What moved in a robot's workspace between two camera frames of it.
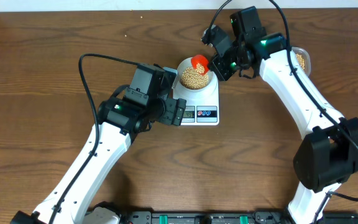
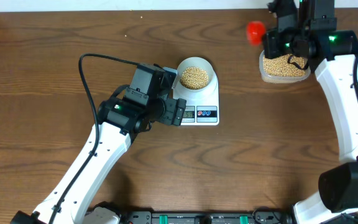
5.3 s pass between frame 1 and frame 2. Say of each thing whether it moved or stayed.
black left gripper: stayed
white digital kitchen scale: stayed
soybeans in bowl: stayed
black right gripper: moved
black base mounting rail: stayed
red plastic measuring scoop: moved
